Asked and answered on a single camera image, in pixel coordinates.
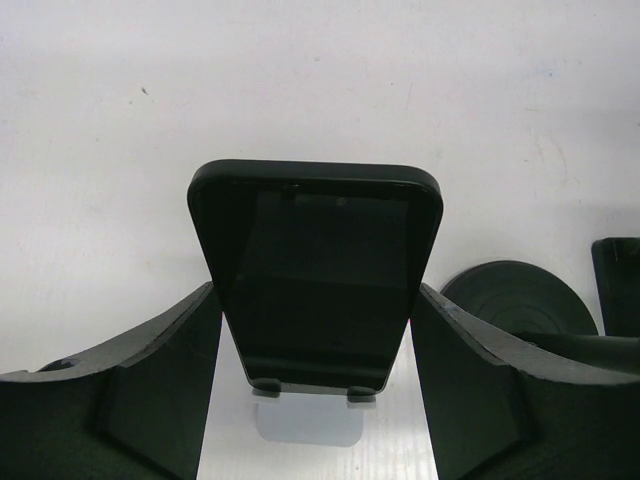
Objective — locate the black phone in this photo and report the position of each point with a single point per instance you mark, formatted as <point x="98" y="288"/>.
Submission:
<point x="316" y="265"/>

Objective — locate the silver metal phone stand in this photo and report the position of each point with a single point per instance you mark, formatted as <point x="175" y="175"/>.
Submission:
<point x="305" y="418"/>

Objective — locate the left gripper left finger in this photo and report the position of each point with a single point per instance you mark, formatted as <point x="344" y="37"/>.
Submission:
<point x="132" y="407"/>

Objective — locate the black folding phone stand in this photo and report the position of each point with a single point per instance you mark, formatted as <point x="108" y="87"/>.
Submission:
<point x="616" y="267"/>

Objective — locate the black round-base clamp stand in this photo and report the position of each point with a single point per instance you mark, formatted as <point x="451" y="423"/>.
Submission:
<point x="536" y="306"/>

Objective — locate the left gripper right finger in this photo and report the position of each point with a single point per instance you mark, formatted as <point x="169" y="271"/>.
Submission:
<point x="526" y="406"/>

